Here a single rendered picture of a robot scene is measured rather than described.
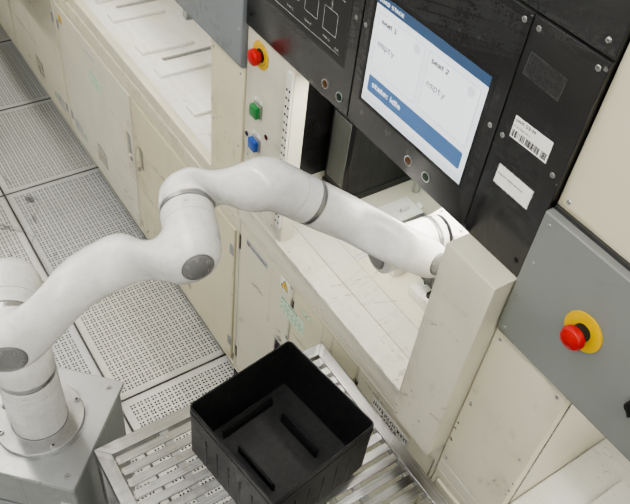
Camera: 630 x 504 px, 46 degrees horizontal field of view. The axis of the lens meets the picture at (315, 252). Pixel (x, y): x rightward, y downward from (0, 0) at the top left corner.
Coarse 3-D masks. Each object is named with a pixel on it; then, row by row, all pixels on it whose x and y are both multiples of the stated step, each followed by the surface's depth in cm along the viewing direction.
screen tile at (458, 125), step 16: (432, 64) 121; (448, 64) 117; (448, 80) 119; (464, 80) 116; (432, 96) 123; (464, 96) 117; (432, 112) 125; (448, 112) 121; (464, 112) 118; (448, 128) 123; (464, 128) 119; (464, 144) 121
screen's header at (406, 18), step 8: (384, 0) 125; (392, 8) 124; (400, 8) 122; (400, 16) 123; (408, 16) 121; (408, 24) 122; (416, 24) 120; (424, 32) 120; (432, 32) 118; (432, 40) 119; (440, 40) 117; (440, 48) 118; (448, 48) 116; (456, 56) 115; (464, 56) 114; (464, 64) 114; (472, 64) 113; (472, 72) 114; (480, 72) 112; (480, 80) 113; (488, 80) 111
